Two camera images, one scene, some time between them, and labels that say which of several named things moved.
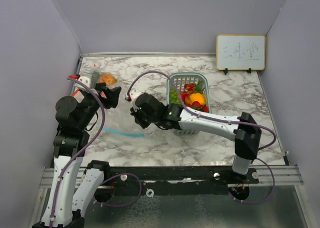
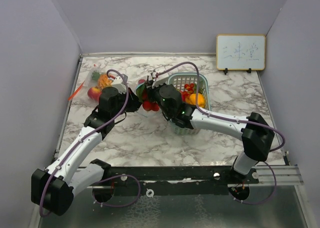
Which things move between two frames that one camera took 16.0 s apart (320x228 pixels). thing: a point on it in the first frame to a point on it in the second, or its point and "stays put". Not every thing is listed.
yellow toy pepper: (196, 97) stays put
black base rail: (152, 180) stays put
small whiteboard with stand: (240, 53) stays put
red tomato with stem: (189, 87) stays put
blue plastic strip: (115, 131) to (140, 85)
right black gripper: (136, 113) to (150, 91)
